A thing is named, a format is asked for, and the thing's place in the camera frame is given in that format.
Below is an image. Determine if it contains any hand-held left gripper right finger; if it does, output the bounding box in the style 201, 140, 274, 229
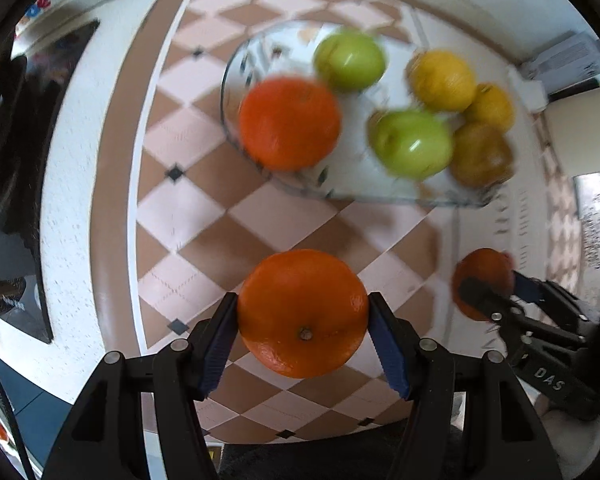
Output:
367, 291, 563, 480

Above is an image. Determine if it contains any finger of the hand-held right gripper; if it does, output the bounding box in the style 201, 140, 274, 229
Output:
512, 271, 593, 333
457, 277, 531, 341

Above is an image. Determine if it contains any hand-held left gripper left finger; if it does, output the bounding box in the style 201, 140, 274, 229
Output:
41, 292, 241, 480

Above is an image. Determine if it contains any dark reddish orange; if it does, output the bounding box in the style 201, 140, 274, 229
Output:
451, 248, 516, 322

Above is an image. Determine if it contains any bright orange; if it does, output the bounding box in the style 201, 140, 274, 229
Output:
238, 76, 343, 172
236, 249, 370, 380

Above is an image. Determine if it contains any brown pear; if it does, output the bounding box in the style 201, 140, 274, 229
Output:
450, 122, 516, 188

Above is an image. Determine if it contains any green apple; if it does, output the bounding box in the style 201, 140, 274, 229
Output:
369, 110, 455, 179
312, 30, 387, 92

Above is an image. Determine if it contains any clear glass bowl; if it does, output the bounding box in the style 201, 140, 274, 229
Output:
220, 22, 518, 208

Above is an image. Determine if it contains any yellow lemon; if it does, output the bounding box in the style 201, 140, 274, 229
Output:
407, 50, 478, 113
462, 83, 516, 133

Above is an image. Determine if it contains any person's right forearm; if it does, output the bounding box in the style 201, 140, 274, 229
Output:
535, 392, 600, 480

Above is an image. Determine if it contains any checkered tablecloth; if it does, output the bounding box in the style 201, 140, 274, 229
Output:
87, 0, 596, 446

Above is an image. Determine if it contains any blue base cabinet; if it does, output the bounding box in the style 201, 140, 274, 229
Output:
0, 345, 88, 480

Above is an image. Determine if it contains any black gas stove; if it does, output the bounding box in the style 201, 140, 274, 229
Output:
0, 19, 102, 346

